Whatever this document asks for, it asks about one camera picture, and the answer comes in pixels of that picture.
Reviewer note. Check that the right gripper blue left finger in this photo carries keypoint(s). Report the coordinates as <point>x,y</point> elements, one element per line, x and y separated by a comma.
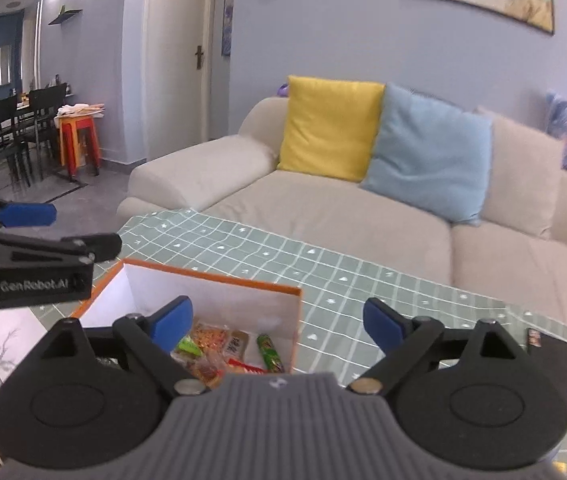
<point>148,343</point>

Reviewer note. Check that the beige back cushion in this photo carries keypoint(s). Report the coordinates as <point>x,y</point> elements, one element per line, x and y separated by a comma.
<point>525,177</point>

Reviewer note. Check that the white door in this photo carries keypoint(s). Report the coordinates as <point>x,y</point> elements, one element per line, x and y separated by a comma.
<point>175,74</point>

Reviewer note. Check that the light blue cushion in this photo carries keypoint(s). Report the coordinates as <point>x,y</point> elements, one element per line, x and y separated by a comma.
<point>432,155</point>

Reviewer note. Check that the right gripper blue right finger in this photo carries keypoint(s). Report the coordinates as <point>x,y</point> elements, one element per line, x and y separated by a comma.
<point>405,342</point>

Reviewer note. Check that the green label snack packet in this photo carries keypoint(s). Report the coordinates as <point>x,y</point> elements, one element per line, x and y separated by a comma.
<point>187,347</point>

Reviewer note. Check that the beige sofa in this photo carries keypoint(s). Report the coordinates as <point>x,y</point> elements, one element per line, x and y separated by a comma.
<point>237,178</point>

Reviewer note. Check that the brown dried tofu packet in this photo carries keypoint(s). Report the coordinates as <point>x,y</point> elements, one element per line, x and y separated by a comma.
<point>210,367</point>

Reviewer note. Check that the green checkered tablecloth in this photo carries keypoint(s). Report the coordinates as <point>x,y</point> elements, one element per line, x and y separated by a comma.
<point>334,286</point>

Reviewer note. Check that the black dining chairs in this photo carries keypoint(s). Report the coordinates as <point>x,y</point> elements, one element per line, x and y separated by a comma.
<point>27,129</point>

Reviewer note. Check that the orange cardboard box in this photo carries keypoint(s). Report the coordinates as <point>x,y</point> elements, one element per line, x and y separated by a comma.
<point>135,286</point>

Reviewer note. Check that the red striped crisps packet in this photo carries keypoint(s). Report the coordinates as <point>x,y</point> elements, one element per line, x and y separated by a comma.
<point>237,367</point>

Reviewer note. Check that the red orange stool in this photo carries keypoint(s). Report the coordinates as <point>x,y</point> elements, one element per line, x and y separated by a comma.
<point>79,144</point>

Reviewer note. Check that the orange peanut snack packet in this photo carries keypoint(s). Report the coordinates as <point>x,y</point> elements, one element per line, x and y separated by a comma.
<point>210,339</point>

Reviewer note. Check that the yellow cushion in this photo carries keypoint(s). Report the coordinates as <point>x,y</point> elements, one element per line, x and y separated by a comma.
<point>331,126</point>

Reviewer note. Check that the green sausage stick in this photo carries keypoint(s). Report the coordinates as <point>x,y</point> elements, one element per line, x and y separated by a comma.
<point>269,354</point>

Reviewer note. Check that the black notebook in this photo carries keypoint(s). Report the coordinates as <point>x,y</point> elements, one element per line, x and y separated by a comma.
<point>550,355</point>

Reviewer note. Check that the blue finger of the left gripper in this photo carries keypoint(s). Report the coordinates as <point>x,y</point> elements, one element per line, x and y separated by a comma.
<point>22,215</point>
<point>98,247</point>

